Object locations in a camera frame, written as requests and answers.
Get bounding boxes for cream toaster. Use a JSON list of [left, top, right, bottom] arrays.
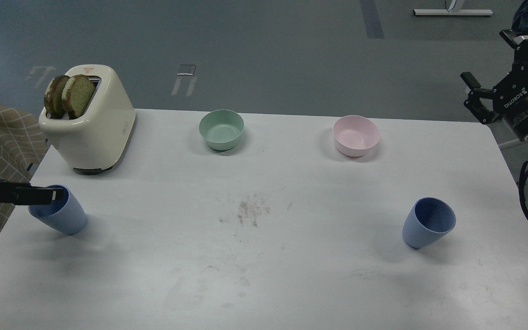
[[38, 64, 136, 175]]

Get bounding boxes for toast slice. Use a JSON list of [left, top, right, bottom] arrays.
[[44, 75, 69, 119], [61, 74, 96, 120]]

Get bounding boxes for toast slice back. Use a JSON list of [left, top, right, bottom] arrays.
[[44, 75, 69, 119]]

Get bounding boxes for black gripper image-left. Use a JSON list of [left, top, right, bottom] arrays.
[[0, 182, 66, 205]]

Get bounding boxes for pink bowl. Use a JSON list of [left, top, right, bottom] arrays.
[[332, 115, 380, 158]]

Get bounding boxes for blue cup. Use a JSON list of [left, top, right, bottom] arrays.
[[401, 197, 457, 249], [28, 185, 88, 235]]

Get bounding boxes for green bowl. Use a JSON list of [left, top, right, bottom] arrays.
[[198, 109, 245, 152]]

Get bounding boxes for white table leg base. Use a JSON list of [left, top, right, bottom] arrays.
[[412, 0, 493, 17]]

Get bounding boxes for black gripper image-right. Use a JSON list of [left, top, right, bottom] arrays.
[[460, 72, 528, 141]]

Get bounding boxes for toast slice front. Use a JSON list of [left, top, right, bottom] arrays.
[[61, 74, 96, 120]]

